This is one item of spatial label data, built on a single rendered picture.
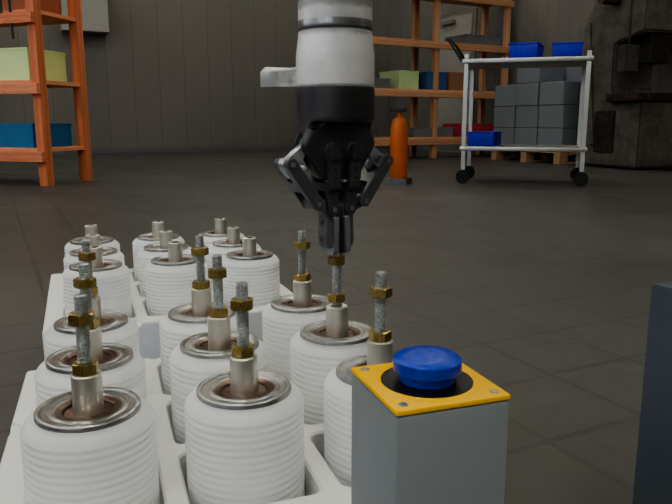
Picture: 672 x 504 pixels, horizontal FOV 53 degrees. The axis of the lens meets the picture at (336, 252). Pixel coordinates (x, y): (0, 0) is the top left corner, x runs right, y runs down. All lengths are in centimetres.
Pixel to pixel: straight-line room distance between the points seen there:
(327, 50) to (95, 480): 40
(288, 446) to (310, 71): 33
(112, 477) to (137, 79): 1089
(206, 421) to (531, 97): 812
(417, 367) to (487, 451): 6
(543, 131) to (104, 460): 801
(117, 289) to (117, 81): 1028
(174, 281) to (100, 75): 1026
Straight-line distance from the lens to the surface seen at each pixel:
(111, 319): 78
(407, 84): 900
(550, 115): 830
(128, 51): 1135
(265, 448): 53
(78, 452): 51
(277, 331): 77
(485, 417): 39
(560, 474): 100
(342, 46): 63
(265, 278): 107
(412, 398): 38
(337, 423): 58
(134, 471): 53
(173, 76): 1146
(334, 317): 68
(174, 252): 107
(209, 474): 55
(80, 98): 584
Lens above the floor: 46
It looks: 11 degrees down
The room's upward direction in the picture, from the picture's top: straight up
